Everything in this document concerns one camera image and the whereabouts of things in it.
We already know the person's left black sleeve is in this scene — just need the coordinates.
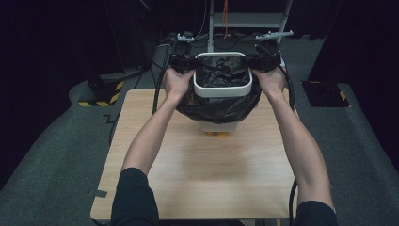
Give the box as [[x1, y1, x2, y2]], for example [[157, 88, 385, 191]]
[[109, 167, 160, 226]]

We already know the black base with yellow stripes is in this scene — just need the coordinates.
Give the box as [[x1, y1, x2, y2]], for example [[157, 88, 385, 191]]
[[77, 69, 126, 108]]

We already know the beige bin rim ring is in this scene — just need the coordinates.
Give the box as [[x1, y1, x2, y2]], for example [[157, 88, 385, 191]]
[[192, 51, 254, 99]]

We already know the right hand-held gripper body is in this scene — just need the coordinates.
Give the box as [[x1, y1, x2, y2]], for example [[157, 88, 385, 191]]
[[255, 29, 295, 73]]

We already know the black plastic trash bag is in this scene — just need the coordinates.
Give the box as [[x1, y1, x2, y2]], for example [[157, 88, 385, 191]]
[[175, 55, 263, 125]]

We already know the person's right black sleeve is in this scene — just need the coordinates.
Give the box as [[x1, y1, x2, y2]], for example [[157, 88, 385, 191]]
[[293, 200, 340, 226]]

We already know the person's left hand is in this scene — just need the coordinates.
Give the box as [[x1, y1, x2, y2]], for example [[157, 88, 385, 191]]
[[163, 66, 196, 101]]

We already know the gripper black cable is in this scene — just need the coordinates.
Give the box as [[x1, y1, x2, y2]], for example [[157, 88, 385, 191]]
[[277, 63, 299, 226], [152, 42, 173, 116]]

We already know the person's black sleeve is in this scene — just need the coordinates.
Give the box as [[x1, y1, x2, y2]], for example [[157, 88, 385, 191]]
[[293, 200, 340, 226], [109, 167, 160, 226]]

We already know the person's right hand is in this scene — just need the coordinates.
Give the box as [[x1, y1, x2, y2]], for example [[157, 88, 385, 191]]
[[251, 66, 287, 99]]

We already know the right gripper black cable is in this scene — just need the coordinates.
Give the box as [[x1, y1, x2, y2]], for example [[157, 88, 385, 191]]
[[277, 63, 299, 226]]

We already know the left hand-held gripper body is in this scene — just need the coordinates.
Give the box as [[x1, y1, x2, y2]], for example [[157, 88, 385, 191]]
[[168, 31, 196, 75]]

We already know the black base with yellow mark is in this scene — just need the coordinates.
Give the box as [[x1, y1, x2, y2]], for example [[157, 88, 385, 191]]
[[301, 80, 351, 108]]

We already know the grey floor tape piece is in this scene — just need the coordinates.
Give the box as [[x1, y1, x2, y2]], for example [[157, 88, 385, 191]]
[[88, 188, 108, 199]]

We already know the orange hanging cable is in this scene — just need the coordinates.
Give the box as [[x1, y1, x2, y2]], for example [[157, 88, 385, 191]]
[[221, 0, 231, 40]]

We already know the white floor cable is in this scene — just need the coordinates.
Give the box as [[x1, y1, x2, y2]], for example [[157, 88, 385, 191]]
[[156, 32, 210, 49]]

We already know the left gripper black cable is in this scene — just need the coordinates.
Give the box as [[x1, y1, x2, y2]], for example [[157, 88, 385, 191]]
[[152, 42, 173, 116]]

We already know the grey metal stand frame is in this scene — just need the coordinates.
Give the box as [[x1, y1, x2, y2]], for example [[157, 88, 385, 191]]
[[206, 0, 295, 69]]

